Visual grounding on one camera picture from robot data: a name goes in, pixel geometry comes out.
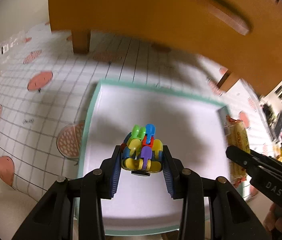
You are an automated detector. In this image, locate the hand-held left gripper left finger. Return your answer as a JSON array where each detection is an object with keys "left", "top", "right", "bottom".
[{"left": 12, "top": 145, "right": 121, "bottom": 240}]

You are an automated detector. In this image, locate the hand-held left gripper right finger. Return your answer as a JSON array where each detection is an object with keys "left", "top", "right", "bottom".
[{"left": 163, "top": 145, "right": 273, "bottom": 240}]

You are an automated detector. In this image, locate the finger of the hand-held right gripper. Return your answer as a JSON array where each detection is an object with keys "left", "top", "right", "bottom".
[{"left": 225, "top": 145, "right": 282, "bottom": 178}]

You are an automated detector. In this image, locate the yellow snack packet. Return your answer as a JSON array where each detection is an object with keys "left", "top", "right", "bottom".
[{"left": 225, "top": 115, "right": 251, "bottom": 188}]

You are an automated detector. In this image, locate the colourful block toy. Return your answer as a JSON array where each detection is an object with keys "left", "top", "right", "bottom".
[{"left": 120, "top": 124, "right": 164, "bottom": 177}]

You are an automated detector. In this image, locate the white tray with teal rim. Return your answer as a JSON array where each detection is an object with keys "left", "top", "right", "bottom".
[{"left": 77, "top": 79, "right": 250, "bottom": 237}]

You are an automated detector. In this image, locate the person's right hand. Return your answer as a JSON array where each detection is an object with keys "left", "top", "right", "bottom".
[{"left": 263, "top": 202, "right": 282, "bottom": 233}]

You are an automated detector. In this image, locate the black smartphone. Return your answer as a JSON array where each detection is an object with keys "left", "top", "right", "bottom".
[{"left": 272, "top": 112, "right": 282, "bottom": 140}]

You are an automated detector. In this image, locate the white checked fruit-print tablecloth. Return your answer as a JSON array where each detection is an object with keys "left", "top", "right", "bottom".
[{"left": 0, "top": 21, "right": 281, "bottom": 200}]

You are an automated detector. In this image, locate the wooden nightstand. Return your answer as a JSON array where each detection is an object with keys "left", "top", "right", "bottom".
[{"left": 48, "top": 0, "right": 282, "bottom": 97}]

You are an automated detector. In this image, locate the clear plastic bag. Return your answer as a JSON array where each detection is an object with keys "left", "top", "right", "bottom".
[{"left": 0, "top": 30, "right": 31, "bottom": 100}]

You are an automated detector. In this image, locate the wooden nightstand drawer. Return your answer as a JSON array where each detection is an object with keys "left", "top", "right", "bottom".
[{"left": 49, "top": 0, "right": 282, "bottom": 63}]

